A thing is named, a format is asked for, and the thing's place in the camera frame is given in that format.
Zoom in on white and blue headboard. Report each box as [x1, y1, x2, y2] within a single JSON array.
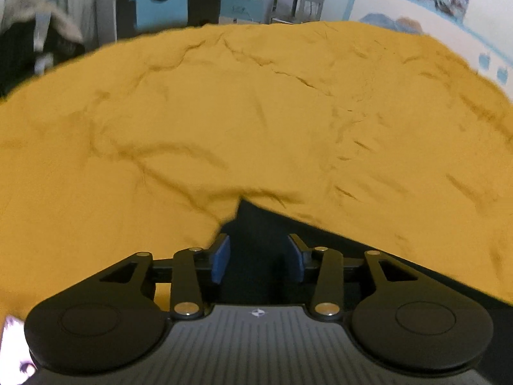
[[348, 0, 513, 103]]

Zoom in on black pants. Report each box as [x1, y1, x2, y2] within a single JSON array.
[[208, 197, 513, 329]]

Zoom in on blue smiley face cutout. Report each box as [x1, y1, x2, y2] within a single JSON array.
[[129, 0, 201, 33]]

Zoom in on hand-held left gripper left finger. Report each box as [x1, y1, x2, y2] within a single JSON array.
[[98, 235, 232, 321]]

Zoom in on blue pillow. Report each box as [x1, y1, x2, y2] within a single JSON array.
[[358, 11, 424, 36]]

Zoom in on dark fur-trimmed coat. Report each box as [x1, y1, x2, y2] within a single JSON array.
[[0, 0, 88, 98]]

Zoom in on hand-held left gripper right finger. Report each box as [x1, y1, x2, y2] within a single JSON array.
[[286, 233, 418, 321]]

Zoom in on yellow blanket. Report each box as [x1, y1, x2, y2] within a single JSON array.
[[0, 21, 513, 329]]

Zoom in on dark desk with blue drawer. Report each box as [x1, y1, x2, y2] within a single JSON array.
[[95, 0, 278, 44]]

